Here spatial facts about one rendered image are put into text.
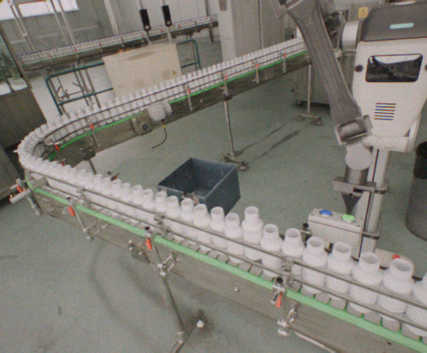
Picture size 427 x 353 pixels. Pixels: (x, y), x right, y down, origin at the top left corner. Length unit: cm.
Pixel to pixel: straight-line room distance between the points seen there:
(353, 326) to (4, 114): 574
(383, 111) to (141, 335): 179
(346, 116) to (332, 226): 31
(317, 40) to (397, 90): 48
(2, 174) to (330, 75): 370
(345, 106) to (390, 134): 43
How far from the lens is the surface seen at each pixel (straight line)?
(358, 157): 75
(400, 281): 75
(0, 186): 402
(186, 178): 163
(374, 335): 85
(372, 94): 113
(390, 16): 116
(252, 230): 78
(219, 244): 89
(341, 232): 87
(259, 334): 192
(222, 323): 197
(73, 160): 230
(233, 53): 680
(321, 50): 71
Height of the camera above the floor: 169
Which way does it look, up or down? 32 degrees down
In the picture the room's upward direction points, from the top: 10 degrees counter-clockwise
